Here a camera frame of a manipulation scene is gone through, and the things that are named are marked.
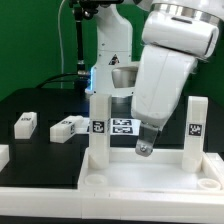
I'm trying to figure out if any white right fence bar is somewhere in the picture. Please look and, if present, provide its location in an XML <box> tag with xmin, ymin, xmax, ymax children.
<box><xmin>207</xmin><ymin>153</ymin><xmax>224</xmax><ymax>187</ymax></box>

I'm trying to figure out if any white desk top tray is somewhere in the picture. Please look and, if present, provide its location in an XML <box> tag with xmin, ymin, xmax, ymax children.
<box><xmin>78</xmin><ymin>147</ymin><xmax>224</xmax><ymax>193</ymax></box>

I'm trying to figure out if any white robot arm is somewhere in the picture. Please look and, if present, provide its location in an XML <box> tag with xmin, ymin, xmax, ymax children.
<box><xmin>70</xmin><ymin>0</ymin><xmax>224</xmax><ymax>156</ymax></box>

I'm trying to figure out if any white left fence block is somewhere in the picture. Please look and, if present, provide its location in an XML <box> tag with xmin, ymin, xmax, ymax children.
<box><xmin>0</xmin><ymin>145</ymin><xmax>10</xmax><ymax>172</ymax></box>

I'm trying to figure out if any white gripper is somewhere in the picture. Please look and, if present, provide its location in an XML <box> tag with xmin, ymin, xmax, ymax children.
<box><xmin>131</xmin><ymin>45</ymin><xmax>197</xmax><ymax>157</ymax></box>

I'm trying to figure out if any black cable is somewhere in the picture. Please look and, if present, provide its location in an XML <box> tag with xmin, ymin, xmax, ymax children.
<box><xmin>35</xmin><ymin>72</ymin><xmax>81</xmax><ymax>89</ymax></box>

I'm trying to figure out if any white fiducial marker sheet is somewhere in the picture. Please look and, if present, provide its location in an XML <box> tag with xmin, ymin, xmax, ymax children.
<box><xmin>75</xmin><ymin>117</ymin><xmax>143</xmax><ymax>137</ymax></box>

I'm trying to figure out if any white fence bar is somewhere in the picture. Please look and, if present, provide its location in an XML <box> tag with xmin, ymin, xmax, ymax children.
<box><xmin>0</xmin><ymin>187</ymin><xmax>224</xmax><ymax>224</ymax></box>
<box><xmin>207</xmin><ymin>153</ymin><xmax>224</xmax><ymax>187</ymax></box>

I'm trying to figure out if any black camera pole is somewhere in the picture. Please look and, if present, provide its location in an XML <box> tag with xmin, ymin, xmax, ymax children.
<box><xmin>69</xmin><ymin>0</ymin><xmax>90</xmax><ymax>92</ymax></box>

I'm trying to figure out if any white front fence bar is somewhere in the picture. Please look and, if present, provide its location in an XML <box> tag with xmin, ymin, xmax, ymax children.
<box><xmin>0</xmin><ymin>187</ymin><xmax>224</xmax><ymax>224</ymax></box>

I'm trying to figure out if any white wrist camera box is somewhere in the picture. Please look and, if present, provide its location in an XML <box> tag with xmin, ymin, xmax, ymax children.
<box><xmin>112</xmin><ymin>63</ymin><xmax>139</xmax><ymax>88</ymax></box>

